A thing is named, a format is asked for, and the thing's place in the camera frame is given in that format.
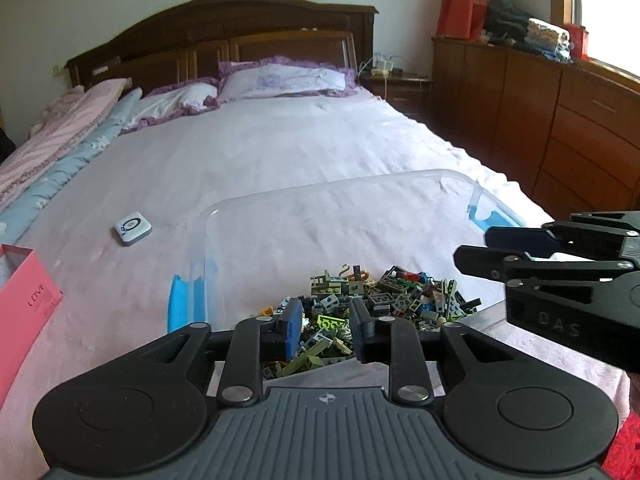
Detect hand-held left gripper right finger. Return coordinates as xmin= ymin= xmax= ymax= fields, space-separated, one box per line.
xmin=350 ymin=300 xmax=516 ymax=403

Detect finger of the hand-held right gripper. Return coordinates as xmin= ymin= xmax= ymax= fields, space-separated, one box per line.
xmin=452 ymin=245 xmax=640 ymax=286
xmin=484 ymin=211 xmax=640 ymax=261

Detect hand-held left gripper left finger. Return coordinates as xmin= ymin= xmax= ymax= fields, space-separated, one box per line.
xmin=140 ymin=298 xmax=304 ymax=406

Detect dense heap of toy bricks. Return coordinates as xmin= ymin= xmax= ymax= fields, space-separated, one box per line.
xmin=250 ymin=262 xmax=483 ymax=378

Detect clear plastic storage box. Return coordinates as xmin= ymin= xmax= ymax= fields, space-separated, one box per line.
xmin=167 ymin=169 xmax=556 ymax=341

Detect wooden dresser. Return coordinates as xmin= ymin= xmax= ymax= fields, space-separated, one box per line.
xmin=430 ymin=35 xmax=640 ymax=221

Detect wooden nightstand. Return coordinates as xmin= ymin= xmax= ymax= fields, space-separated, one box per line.
xmin=360 ymin=72 xmax=433 ymax=118

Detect small white square device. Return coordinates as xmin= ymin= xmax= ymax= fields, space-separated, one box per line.
xmin=113 ymin=210 xmax=152 ymax=247

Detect red box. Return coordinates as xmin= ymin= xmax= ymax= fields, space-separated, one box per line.
xmin=564 ymin=23 xmax=590 ymax=61

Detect folded patterned cloth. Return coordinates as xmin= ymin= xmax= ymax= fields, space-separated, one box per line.
xmin=525 ymin=17 xmax=571 ymax=61

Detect dark clothes pile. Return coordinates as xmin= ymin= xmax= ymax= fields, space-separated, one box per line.
xmin=482 ymin=0 xmax=536 ymax=51

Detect red and cream curtain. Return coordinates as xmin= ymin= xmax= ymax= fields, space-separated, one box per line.
xmin=436 ymin=0 xmax=501 ymax=41

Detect window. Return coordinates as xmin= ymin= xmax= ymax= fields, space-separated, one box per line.
xmin=550 ymin=0 xmax=640 ymax=86

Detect large purple-frilled white pillow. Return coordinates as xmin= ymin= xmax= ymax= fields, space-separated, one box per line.
xmin=217 ymin=56 xmax=358 ymax=103

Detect small purple-frilled white pillow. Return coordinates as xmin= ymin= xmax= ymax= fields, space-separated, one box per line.
xmin=122 ymin=77 xmax=221 ymax=133

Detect pink cardboard box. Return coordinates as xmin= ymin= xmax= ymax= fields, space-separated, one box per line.
xmin=0 ymin=244 xmax=65 ymax=401

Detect dark wooden headboard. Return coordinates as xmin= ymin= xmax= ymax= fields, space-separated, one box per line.
xmin=65 ymin=0 xmax=378 ymax=103

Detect white chargers with cables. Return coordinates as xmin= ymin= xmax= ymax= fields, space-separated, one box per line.
xmin=359 ymin=52 xmax=403 ymax=78

